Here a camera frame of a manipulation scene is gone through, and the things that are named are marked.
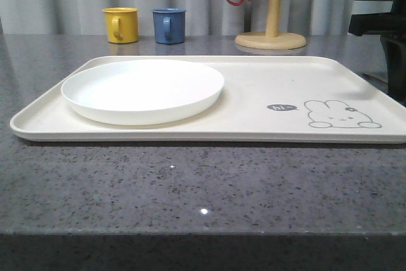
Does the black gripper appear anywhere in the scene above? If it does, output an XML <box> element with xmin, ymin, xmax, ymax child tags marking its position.
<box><xmin>348</xmin><ymin>0</ymin><xmax>405</xmax><ymax>103</ymax></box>

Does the white round plate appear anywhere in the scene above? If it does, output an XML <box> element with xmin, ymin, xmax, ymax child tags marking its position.
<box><xmin>61</xmin><ymin>59</ymin><xmax>225</xmax><ymax>126</ymax></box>

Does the wooden mug tree stand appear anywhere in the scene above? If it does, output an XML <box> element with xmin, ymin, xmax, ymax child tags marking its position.
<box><xmin>235</xmin><ymin>0</ymin><xmax>306</xmax><ymax>50</ymax></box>

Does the cream rabbit serving tray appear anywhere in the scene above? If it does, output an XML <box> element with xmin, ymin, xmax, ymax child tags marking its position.
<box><xmin>10</xmin><ymin>56</ymin><xmax>405</xmax><ymax>143</ymax></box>

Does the blue enamel mug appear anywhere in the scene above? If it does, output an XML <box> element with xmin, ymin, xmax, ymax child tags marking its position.
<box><xmin>152</xmin><ymin>8</ymin><xmax>187</xmax><ymax>44</ymax></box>

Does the yellow enamel mug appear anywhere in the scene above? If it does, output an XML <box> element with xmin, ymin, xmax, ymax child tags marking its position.
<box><xmin>102</xmin><ymin>7</ymin><xmax>139</xmax><ymax>44</ymax></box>

